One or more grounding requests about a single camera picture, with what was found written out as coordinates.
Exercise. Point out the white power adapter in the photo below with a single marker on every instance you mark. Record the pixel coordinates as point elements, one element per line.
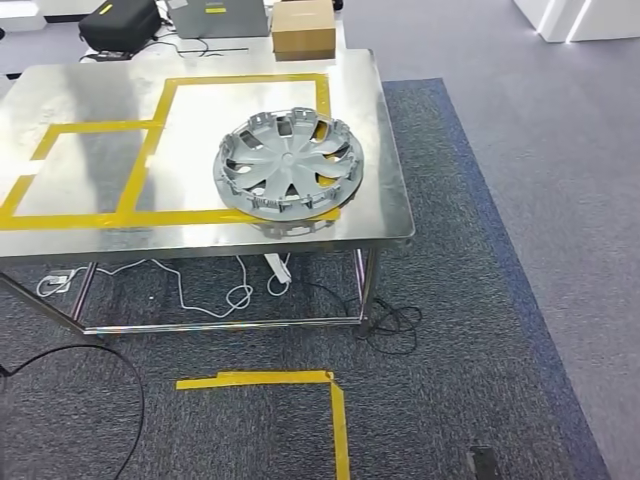
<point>60,279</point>

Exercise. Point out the brown cardboard box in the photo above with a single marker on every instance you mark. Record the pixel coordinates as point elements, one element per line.
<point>303,30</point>

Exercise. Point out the white desk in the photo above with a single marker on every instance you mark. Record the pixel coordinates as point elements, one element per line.
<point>260,43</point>

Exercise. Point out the black bag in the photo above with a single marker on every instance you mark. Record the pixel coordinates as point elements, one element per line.
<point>120,26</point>

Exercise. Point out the white power strip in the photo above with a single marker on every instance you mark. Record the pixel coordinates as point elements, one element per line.
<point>280,268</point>

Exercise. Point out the grey equipment case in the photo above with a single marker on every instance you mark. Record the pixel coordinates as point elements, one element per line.
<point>220,23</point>

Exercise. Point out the yellow floor tape square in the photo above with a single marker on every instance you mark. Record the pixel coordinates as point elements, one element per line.
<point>340,430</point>

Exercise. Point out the grey wheel hubcap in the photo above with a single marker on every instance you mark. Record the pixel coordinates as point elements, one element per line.
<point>287,159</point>

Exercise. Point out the white low furniture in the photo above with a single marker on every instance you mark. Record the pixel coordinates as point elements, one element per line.
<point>25,16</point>

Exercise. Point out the large yellow table tape square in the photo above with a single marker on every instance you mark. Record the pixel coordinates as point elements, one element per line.
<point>250,78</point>

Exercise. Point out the steel workbench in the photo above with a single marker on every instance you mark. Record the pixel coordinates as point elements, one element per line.
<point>390,166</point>

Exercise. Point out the small yellow table tape square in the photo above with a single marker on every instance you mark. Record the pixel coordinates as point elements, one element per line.
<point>75,127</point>

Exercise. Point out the white lit furniture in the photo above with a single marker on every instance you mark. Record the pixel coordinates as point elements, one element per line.
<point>600,20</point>

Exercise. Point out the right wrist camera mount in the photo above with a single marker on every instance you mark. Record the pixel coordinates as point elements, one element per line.
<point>484,464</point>

